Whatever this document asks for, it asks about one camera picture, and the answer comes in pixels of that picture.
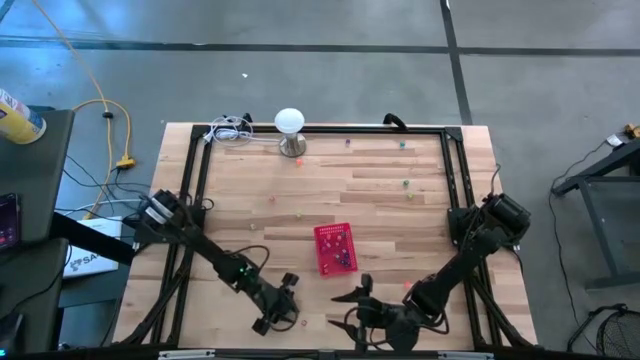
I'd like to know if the yellow cylindrical canister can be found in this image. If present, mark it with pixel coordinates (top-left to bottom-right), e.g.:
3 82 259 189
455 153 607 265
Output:
0 88 47 145

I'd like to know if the yellow extension cord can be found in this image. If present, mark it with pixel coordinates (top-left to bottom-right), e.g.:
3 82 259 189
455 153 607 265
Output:
30 0 137 221

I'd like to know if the black metal stand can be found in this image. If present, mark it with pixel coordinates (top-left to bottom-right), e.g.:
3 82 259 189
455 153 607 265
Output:
551 142 640 292

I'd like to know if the white mushroom lamp brass base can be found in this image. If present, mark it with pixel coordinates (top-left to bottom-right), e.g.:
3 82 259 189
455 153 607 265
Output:
273 107 308 159

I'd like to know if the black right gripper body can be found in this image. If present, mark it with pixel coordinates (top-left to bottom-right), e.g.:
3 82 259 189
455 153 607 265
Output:
355 273 397 352

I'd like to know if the dark grey side desk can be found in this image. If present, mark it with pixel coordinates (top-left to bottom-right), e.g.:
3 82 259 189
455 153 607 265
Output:
0 105 76 351

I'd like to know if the black wire mesh basket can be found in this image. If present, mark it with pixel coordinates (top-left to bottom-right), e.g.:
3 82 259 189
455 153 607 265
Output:
597 307 640 359

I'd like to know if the black smartphone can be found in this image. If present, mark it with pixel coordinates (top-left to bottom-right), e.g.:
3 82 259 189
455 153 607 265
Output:
0 193 24 251

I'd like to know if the white coiled cable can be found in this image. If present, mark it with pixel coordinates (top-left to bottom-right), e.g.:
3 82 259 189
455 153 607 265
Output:
208 115 281 148

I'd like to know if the red slotted plastic basket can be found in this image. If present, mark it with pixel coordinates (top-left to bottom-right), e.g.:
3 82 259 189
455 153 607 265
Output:
313 222 360 278

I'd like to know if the black strap loop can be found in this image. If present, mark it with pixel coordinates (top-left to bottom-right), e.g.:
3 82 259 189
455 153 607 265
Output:
382 113 409 131

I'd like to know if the white printed cardboard box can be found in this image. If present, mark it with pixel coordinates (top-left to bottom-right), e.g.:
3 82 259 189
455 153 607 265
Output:
62 215 124 279

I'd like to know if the black metal beam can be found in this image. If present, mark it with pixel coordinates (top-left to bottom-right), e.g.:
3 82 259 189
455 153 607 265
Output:
49 212 136 266

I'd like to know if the silver metal bracket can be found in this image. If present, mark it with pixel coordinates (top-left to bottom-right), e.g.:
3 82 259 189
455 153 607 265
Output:
158 349 217 360
438 351 495 360

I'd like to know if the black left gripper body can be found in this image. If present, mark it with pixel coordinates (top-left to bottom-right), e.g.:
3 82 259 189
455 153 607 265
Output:
251 272 301 336

